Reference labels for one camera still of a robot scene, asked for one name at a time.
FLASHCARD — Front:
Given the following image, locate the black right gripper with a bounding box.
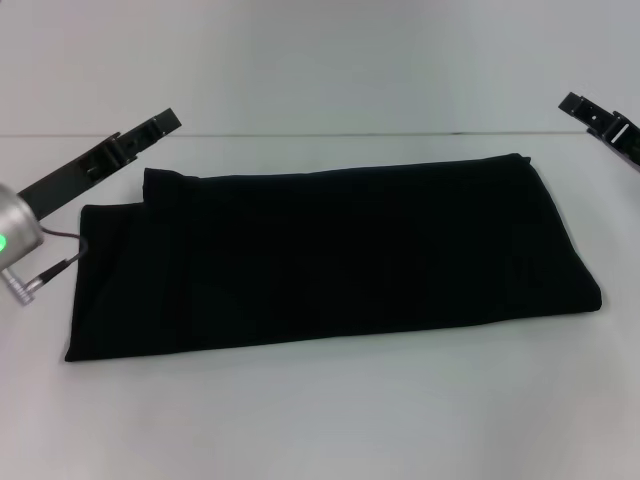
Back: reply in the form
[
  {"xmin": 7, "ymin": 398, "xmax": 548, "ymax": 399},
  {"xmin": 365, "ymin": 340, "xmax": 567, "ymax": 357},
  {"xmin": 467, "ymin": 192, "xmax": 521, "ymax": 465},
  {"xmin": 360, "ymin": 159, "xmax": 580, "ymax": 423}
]
[{"xmin": 557, "ymin": 91, "xmax": 640, "ymax": 174}]

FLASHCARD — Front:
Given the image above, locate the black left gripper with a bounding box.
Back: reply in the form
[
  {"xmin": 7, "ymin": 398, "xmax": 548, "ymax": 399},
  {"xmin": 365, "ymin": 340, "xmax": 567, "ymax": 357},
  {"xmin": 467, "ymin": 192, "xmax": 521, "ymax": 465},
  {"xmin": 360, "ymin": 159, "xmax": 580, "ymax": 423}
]
[{"xmin": 16, "ymin": 106, "xmax": 183, "ymax": 222}]

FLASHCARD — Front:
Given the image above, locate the black shirt with FREE print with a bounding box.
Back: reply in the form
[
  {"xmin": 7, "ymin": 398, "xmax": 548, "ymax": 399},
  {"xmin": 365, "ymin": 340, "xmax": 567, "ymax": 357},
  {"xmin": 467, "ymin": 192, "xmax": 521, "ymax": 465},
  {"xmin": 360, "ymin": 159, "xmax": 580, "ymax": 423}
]
[{"xmin": 63, "ymin": 153, "xmax": 604, "ymax": 364}]

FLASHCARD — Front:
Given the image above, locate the silver left plug with cable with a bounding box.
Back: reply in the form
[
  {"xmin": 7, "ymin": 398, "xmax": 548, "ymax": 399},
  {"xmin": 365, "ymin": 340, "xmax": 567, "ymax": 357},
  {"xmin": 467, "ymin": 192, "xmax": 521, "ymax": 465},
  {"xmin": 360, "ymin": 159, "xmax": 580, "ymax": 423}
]
[{"xmin": 0, "ymin": 227, "xmax": 90, "ymax": 302}]

